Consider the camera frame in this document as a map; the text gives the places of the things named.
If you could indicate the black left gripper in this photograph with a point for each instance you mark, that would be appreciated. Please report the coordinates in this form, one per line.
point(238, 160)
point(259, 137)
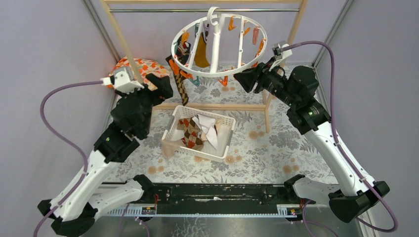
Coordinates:
point(152, 90)

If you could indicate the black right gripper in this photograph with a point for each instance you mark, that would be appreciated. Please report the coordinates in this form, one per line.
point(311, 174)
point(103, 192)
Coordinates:
point(259, 74)

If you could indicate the brown yellow argyle sock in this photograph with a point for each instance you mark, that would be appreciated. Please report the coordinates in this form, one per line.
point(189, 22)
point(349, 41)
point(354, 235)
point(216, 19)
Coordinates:
point(178, 78)

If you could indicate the orange clothes peg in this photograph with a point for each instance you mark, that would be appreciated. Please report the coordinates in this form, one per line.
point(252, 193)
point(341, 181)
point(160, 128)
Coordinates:
point(224, 81)

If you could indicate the mustard yellow sock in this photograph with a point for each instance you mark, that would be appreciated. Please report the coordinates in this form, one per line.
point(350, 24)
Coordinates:
point(201, 56)

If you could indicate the white sock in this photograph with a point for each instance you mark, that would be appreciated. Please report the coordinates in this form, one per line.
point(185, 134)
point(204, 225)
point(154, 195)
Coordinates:
point(208, 129)

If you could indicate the white round clip hanger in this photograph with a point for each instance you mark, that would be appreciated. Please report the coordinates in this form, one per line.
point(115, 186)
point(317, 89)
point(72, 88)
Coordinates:
point(228, 45)

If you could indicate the navy blue patterned sock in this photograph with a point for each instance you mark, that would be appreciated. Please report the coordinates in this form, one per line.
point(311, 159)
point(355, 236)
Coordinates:
point(183, 52)

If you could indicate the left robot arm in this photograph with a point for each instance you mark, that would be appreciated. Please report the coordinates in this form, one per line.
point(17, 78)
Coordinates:
point(77, 208)

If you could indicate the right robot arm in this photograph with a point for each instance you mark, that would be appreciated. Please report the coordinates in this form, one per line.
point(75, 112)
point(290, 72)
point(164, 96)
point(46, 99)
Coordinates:
point(355, 191)

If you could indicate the orange floral cloth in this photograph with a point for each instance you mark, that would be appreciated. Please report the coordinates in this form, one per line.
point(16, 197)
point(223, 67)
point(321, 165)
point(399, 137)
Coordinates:
point(145, 67)

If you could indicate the pink clothes peg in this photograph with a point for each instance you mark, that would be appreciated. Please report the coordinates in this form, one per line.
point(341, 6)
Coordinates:
point(255, 35)

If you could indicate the brown orange argyle sock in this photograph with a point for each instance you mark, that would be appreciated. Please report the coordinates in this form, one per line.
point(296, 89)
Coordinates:
point(192, 134)

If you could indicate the beige sock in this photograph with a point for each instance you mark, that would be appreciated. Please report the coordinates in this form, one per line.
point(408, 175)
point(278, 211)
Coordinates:
point(169, 147)

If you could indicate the white plastic laundry basket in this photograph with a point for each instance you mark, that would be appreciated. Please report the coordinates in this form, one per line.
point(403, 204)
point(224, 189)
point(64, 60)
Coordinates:
point(224, 126)

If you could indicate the floral grey table cloth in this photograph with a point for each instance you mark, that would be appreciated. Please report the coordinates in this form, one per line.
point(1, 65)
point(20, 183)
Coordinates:
point(254, 156)

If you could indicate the metal hanging rod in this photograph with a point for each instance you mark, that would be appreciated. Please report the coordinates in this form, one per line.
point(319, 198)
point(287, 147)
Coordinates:
point(202, 10)

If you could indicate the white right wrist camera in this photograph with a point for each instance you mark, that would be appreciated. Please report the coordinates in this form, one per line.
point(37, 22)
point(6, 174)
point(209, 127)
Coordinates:
point(280, 54)

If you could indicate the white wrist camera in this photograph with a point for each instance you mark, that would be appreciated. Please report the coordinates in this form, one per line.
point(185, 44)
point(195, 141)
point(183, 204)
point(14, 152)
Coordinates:
point(280, 54)
point(122, 80)

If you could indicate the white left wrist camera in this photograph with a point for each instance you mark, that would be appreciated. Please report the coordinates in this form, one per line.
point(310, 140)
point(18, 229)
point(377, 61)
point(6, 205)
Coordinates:
point(122, 80)

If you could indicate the wooden drying rack frame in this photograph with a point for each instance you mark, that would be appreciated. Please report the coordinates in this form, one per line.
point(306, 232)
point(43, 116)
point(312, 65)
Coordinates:
point(215, 46)

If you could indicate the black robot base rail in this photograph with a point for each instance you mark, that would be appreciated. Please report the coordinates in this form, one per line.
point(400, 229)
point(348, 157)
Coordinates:
point(213, 200)

